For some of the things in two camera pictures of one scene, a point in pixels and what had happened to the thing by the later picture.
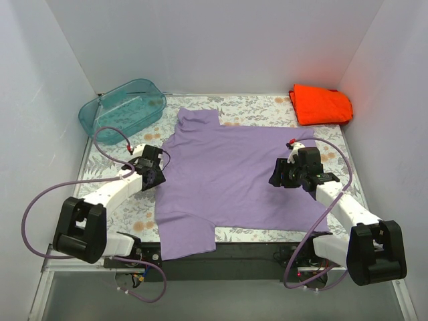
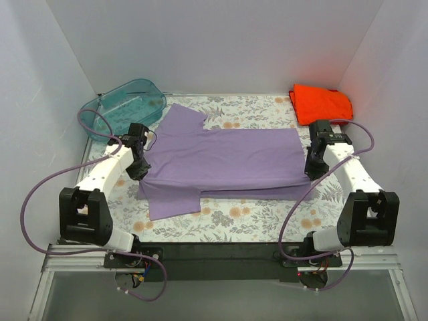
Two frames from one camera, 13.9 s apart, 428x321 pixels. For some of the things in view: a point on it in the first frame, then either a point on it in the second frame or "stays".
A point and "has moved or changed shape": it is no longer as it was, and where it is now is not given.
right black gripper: (281, 174) to (315, 166)
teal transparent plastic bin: (128, 105) stays
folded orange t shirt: (319, 105) stays
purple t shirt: (212, 175) has moved or changed shape
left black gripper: (156, 177) to (139, 167)
